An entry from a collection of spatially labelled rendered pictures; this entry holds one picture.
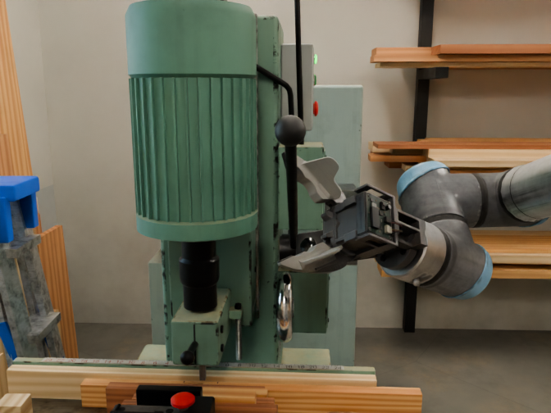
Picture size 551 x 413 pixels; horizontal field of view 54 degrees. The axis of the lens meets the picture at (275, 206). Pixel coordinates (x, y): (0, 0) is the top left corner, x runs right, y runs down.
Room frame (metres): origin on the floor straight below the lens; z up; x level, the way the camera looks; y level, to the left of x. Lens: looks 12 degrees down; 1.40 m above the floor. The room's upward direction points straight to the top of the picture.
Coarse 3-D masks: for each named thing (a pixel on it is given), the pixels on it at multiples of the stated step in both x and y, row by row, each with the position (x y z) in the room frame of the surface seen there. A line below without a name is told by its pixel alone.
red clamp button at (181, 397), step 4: (184, 392) 0.61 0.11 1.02; (172, 396) 0.61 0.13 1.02; (176, 396) 0.60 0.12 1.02; (180, 396) 0.60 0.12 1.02; (184, 396) 0.60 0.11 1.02; (188, 396) 0.60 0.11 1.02; (192, 396) 0.60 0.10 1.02; (172, 400) 0.60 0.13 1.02; (176, 400) 0.59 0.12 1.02; (180, 400) 0.59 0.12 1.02; (184, 400) 0.59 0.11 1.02; (188, 400) 0.59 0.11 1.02; (192, 400) 0.60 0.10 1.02; (172, 404) 0.59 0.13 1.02; (176, 404) 0.59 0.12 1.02; (180, 404) 0.59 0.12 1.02; (184, 404) 0.59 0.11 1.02; (188, 404) 0.59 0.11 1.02; (192, 404) 0.59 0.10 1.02; (180, 408) 0.59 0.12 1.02
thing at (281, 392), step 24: (96, 384) 0.77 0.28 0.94; (240, 384) 0.77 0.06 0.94; (264, 384) 0.77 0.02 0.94; (288, 384) 0.77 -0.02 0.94; (288, 408) 0.75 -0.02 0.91; (312, 408) 0.75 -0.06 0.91; (336, 408) 0.75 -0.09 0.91; (360, 408) 0.75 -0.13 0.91; (384, 408) 0.75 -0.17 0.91; (408, 408) 0.74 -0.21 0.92
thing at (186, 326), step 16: (224, 288) 0.85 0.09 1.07; (224, 304) 0.79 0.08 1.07; (176, 320) 0.73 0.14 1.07; (192, 320) 0.73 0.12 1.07; (208, 320) 0.73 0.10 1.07; (224, 320) 0.78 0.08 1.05; (176, 336) 0.72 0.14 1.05; (192, 336) 0.72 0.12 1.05; (208, 336) 0.72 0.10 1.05; (224, 336) 0.77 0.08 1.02; (176, 352) 0.72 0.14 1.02; (208, 352) 0.72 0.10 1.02
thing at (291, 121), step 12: (288, 120) 0.59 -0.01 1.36; (300, 120) 0.60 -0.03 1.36; (276, 132) 0.59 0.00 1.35; (288, 132) 0.59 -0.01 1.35; (300, 132) 0.59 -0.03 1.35; (288, 144) 0.59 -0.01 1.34; (288, 156) 0.63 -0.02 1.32; (288, 168) 0.66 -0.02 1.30; (288, 180) 0.69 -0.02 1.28; (288, 192) 0.71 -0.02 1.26; (288, 204) 0.75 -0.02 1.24; (288, 240) 0.89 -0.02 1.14; (288, 252) 0.88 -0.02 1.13
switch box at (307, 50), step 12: (288, 48) 1.03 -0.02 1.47; (312, 48) 1.03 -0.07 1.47; (288, 60) 1.03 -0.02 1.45; (312, 60) 1.03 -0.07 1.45; (288, 72) 1.03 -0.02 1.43; (312, 72) 1.04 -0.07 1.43; (312, 84) 1.04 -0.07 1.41; (312, 96) 1.04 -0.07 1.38; (288, 108) 1.03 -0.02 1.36; (312, 108) 1.04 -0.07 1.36; (312, 120) 1.04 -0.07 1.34
